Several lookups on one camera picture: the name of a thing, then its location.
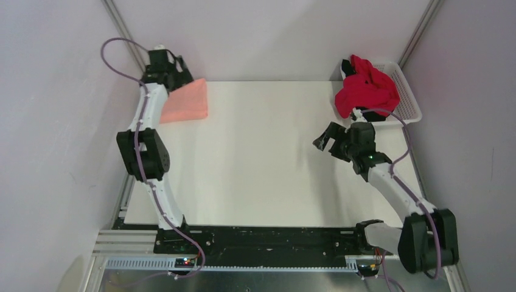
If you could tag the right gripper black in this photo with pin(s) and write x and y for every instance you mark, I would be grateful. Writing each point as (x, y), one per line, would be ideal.
(334, 131)

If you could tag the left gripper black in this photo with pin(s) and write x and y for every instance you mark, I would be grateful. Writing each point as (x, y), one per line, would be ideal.
(184, 77)

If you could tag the salmon pink t-shirt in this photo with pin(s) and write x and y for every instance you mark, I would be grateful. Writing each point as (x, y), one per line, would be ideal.
(188, 102)

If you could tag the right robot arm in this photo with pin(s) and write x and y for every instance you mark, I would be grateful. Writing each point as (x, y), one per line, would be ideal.
(428, 237)

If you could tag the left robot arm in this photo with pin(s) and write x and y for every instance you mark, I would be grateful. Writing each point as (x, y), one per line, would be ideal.
(145, 155)

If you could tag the red t-shirt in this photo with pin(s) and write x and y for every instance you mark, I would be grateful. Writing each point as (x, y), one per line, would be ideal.
(367, 90)

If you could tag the black t-shirt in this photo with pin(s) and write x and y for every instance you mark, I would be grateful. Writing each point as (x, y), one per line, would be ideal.
(346, 66)

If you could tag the white plastic basket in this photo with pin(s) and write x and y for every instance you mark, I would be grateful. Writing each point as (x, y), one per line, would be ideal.
(407, 109)

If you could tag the right controller board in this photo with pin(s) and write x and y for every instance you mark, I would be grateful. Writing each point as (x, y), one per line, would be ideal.
(368, 271)

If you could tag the controller board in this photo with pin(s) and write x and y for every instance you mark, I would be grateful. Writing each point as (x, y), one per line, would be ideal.
(184, 262)
(368, 271)

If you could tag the left controller board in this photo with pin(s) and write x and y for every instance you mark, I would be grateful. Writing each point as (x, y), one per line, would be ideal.
(184, 262)

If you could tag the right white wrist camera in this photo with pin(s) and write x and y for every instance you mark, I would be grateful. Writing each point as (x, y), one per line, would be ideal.
(357, 116)

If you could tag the left aluminium frame post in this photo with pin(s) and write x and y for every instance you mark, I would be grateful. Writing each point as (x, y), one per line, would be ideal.
(123, 31)

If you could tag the aluminium frame post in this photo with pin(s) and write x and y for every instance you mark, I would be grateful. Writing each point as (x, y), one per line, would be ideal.
(427, 17)
(123, 31)

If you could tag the right aluminium frame post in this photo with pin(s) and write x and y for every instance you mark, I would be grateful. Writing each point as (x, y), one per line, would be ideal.
(427, 17)

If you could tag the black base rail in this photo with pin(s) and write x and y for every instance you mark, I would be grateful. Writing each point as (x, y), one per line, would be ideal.
(266, 247)

